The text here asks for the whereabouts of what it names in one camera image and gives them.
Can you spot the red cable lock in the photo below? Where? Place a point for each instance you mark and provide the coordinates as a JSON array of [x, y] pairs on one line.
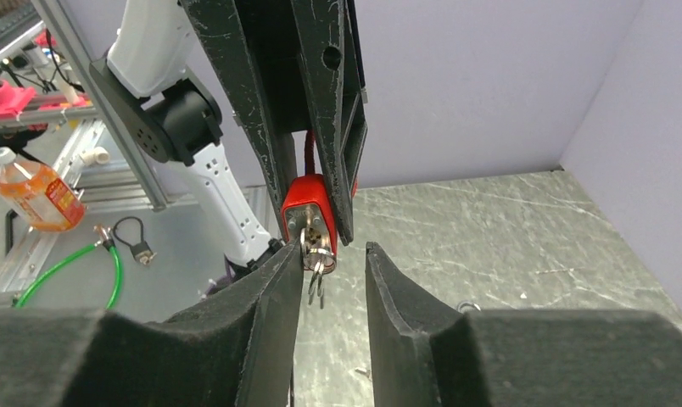
[[310, 208]]

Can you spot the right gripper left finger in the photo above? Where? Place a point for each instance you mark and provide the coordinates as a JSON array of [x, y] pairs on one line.
[[235, 348]]

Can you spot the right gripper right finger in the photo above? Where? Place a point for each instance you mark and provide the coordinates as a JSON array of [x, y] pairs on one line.
[[426, 353]]

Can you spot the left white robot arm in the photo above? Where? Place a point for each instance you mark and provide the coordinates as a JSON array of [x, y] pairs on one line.
[[174, 119]]

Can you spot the brass padlock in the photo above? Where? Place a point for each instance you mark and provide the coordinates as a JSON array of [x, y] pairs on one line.
[[466, 306]]

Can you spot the orange drink bottle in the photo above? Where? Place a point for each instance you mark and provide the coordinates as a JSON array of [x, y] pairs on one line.
[[38, 194]]

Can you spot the small black cable lock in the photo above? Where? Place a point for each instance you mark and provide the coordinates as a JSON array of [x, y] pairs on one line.
[[139, 247]]

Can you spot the green cable lock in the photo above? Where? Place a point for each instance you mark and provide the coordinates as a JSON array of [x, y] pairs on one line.
[[73, 263]]

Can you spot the pink plastic part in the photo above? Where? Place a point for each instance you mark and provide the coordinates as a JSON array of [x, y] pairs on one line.
[[36, 86]]

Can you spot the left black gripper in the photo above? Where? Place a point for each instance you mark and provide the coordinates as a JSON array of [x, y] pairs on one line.
[[288, 66]]

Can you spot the silver red lock key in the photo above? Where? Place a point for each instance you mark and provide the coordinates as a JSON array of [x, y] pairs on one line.
[[319, 259]]

